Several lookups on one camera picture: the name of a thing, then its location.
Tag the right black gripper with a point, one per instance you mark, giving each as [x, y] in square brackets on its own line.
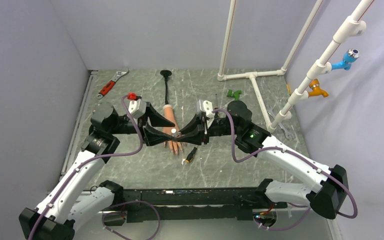
[197, 137]

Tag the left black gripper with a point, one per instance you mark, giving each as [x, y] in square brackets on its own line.
[152, 136]

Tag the glitter nail polish bottle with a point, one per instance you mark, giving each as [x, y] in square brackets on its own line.
[175, 134]

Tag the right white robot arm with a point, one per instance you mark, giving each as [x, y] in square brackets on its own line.
[322, 188]

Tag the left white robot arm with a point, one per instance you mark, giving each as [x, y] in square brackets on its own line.
[61, 214]

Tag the mannequin practice hand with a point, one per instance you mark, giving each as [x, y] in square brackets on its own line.
[174, 147]

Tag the near black yellow screwdriver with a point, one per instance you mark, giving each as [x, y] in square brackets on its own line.
[190, 157]

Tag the black yellow screwdriver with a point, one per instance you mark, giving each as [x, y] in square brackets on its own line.
[190, 157]
[216, 101]

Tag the far black yellow screwdriver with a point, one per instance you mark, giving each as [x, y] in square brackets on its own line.
[216, 101]

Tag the green valve pvc fitting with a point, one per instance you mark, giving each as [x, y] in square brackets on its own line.
[235, 94]

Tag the black hand stand stem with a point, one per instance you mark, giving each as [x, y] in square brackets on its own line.
[166, 74]

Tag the red adjustable wrench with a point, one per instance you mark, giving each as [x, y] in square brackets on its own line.
[108, 87]

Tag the silver open-end wrench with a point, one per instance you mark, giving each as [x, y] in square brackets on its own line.
[288, 134]

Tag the orange faucet valve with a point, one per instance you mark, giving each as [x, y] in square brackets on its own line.
[316, 89]

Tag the blue faucet valve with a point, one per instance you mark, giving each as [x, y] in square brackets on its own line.
[348, 58]

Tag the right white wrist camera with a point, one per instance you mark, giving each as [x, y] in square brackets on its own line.
[206, 107]

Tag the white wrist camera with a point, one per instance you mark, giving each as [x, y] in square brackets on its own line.
[137, 106]
[206, 107]

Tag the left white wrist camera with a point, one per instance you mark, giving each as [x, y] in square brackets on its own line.
[137, 106]

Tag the black base frame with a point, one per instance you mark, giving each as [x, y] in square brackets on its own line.
[140, 205]

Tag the white pvc pipe frame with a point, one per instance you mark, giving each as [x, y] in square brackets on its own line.
[330, 29]

